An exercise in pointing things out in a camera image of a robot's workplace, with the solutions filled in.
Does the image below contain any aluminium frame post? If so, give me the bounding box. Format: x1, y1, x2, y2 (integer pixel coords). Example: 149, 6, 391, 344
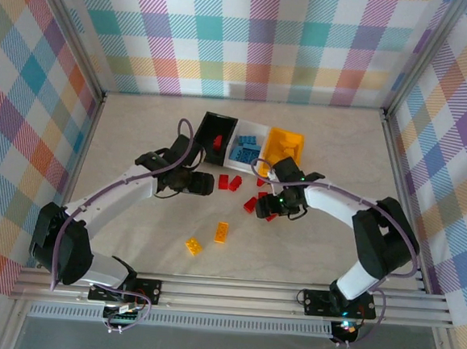
382, 0, 467, 124
20, 0, 115, 107

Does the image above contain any yellow plastic bin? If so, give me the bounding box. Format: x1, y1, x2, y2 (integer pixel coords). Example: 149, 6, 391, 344
255, 126, 306, 181

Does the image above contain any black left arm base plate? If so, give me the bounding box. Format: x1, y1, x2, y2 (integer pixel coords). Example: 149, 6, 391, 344
88, 274, 164, 307

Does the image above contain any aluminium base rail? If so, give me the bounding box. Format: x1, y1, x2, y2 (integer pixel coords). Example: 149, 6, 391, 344
9, 261, 457, 334

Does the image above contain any black plastic bin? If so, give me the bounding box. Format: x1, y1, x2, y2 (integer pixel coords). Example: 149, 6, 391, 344
191, 110, 239, 168

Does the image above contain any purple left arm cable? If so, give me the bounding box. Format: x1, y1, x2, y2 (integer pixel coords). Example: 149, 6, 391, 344
45, 108, 198, 339

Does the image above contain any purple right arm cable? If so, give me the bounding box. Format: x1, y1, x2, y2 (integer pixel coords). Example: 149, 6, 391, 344
236, 156, 427, 349

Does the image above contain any grey slotted cable duct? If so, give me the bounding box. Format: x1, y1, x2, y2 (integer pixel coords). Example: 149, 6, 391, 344
27, 301, 336, 341

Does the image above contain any yellow studded lego brick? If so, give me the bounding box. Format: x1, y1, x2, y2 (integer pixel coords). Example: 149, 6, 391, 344
183, 236, 206, 258

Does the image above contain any white translucent plastic bin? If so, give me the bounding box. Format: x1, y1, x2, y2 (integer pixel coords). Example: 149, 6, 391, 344
223, 118, 273, 177

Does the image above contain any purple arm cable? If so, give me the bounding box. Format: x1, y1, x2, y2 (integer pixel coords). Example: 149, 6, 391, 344
236, 156, 427, 349
45, 108, 198, 339

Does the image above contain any long orange-yellow lego brick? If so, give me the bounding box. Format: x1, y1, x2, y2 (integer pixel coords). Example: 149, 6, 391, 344
213, 220, 232, 245

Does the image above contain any circuit board with wires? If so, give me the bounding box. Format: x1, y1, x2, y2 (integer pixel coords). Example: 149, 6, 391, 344
102, 299, 147, 326
331, 318, 363, 343

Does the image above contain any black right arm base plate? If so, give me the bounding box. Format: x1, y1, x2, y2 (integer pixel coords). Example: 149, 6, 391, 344
301, 288, 378, 321

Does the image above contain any aluminium side rail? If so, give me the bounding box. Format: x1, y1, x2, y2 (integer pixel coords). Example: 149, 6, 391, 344
369, 113, 442, 294
38, 91, 107, 273

